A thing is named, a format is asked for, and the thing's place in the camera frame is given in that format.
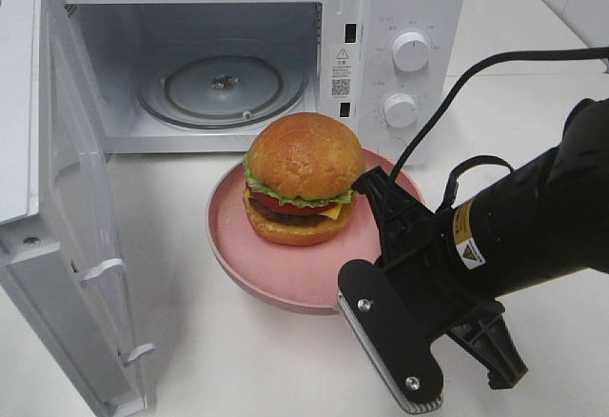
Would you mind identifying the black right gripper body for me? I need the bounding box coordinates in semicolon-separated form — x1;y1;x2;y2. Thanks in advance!
376;208;504;341

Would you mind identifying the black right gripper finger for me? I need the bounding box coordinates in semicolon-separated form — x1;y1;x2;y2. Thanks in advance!
447;312;528;387
352;166;428;227

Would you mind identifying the round white door button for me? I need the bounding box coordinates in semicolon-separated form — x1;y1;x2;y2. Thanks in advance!
377;137;406;160

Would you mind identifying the burger with lettuce and cheese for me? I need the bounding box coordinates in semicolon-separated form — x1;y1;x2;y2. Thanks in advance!
243;112;365;247

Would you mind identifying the pink round plate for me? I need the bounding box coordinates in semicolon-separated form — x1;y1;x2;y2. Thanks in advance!
206;146;427;317

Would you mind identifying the white microwave door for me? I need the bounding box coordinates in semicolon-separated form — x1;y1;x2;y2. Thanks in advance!
1;0;153;416

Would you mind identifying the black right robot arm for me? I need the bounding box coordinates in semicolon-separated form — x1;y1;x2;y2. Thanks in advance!
339;99;608;402

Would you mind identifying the lower white microwave knob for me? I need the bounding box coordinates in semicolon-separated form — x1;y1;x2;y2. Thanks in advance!
383;93;418;129

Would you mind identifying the white microwave knob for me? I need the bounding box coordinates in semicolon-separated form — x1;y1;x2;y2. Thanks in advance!
391;30;430;72
383;93;418;129

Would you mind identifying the upper white microwave knob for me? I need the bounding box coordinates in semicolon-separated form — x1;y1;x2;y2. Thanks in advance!
391;30;430;72

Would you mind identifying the white warning label sticker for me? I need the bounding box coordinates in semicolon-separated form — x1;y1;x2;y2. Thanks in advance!
329;44;352;98

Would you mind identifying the glass microwave turntable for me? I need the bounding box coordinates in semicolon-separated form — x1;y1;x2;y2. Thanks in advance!
137;54;307;130

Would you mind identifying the white microwave oven body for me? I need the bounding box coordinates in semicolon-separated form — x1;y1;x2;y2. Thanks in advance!
64;0;462;154

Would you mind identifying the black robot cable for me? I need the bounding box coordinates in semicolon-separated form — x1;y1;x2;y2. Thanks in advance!
354;45;609;270

